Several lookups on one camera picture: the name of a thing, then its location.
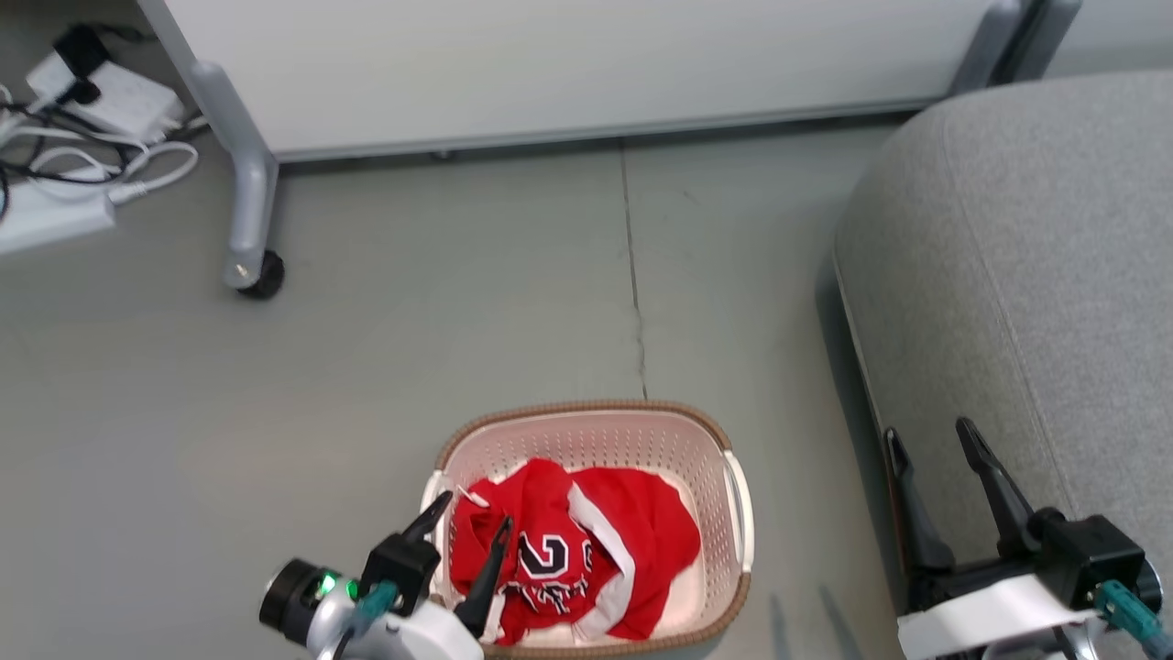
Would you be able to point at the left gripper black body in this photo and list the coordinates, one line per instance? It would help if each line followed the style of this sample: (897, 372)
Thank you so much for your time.
(403, 564)

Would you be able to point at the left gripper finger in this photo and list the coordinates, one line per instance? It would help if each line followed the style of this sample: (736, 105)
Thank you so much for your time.
(428, 522)
(484, 587)

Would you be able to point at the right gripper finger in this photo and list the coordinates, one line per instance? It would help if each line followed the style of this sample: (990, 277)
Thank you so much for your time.
(1003, 500)
(915, 522)

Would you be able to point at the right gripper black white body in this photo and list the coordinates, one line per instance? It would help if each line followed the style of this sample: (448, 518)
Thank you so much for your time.
(1086, 555)

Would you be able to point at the red basketball jersey with number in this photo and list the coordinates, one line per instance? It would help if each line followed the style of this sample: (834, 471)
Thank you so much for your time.
(545, 559)

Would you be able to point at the red shorts with white stripe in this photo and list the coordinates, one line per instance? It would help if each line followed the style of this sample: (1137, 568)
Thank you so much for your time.
(655, 541)

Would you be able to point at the beige laundry basket brown rim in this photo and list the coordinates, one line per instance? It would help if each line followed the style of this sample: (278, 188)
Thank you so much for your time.
(596, 440)

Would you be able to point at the grey fabric ottoman seat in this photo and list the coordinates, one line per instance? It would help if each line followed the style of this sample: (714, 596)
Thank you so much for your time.
(1054, 275)

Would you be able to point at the teal connector on left gripper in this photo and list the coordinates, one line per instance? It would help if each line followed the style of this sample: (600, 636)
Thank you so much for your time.
(376, 603)

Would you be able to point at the teal connector on gripper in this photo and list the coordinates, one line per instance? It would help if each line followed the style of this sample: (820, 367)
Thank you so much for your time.
(1129, 614)
(376, 603)

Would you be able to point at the teal connector on right gripper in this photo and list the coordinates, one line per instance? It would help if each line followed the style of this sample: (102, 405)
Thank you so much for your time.
(1129, 614)

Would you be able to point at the black caster wheel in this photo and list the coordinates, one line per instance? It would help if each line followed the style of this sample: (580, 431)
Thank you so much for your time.
(268, 273)

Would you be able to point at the grey partition leg with caster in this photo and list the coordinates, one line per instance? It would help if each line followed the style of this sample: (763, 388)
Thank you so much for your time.
(249, 183)

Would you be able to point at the light grey partition leg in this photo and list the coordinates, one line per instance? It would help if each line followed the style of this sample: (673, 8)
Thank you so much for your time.
(988, 41)

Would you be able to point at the dark grey partition leg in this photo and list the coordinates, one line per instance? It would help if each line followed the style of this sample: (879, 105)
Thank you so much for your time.
(1045, 32)

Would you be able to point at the white partition panel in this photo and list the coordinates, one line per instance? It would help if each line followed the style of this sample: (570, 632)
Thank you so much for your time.
(550, 64)

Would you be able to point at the flat white box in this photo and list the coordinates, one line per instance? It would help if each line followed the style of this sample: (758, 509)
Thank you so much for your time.
(50, 220)

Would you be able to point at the white power strip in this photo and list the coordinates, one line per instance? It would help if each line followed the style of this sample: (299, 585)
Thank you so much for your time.
(128, 101)

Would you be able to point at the white power adapter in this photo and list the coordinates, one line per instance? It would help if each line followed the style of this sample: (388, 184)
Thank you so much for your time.
(48, 81)

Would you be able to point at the black power adapter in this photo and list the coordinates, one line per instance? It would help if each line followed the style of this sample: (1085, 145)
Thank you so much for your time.
(81, 48)

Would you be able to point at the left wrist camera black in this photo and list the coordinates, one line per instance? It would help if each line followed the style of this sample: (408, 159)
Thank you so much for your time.
(293, 598)

